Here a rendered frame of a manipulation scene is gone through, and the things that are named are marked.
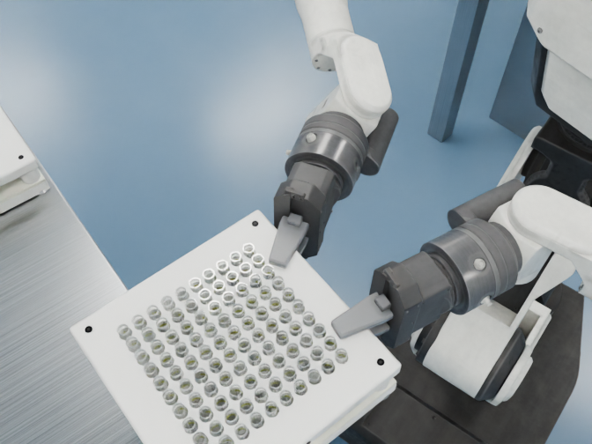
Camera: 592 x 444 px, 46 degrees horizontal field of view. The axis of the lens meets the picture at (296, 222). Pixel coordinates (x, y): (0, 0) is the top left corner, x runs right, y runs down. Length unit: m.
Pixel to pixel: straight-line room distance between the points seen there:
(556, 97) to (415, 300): 0.41
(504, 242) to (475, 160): 1.52
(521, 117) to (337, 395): 1.75
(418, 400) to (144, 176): 1.11
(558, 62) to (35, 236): 0.76
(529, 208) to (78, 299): 0.59
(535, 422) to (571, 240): 0.98
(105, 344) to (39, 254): 0.34
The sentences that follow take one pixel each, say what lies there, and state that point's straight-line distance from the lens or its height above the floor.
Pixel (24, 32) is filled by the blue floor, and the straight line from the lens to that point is 2.82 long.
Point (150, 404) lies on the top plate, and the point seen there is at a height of 1.06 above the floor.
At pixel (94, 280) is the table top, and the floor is 0.88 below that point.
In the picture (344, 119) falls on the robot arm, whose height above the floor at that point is 1.09.
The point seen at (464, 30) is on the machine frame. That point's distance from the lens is 2.01.
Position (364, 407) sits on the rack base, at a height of 1.02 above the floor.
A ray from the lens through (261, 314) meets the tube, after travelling 0.74.
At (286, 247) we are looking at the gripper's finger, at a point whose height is 1.07.
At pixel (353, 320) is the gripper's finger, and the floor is 1.07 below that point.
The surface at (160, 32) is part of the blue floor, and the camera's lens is 2.69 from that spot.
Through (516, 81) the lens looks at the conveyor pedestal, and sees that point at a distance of 2.28.
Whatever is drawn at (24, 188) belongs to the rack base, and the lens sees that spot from 1.09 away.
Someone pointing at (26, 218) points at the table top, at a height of 0.88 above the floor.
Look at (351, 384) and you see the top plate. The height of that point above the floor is 1.06.
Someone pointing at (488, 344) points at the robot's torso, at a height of 0.66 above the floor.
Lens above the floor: 1.72
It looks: 56 degrees down
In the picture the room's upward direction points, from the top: straight up
